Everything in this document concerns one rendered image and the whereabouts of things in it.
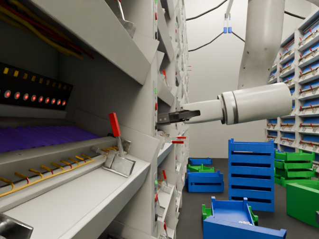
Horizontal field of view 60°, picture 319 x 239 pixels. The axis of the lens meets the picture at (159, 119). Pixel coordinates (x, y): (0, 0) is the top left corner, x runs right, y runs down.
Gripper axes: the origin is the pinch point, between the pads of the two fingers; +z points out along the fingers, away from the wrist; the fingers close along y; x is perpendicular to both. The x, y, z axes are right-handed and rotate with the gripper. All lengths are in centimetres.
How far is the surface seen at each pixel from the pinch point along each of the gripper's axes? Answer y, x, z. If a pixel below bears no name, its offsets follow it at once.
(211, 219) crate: -44, 42, -9
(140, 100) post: 16.0, -4.2, 2.2
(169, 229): -52, 47, 10
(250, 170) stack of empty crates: -125, 40, -42
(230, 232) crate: -37, 46, -15
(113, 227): 16.3, 20.6, 12.0
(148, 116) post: 16.0, -0.5, 1.1
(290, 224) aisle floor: -99, 70, -55
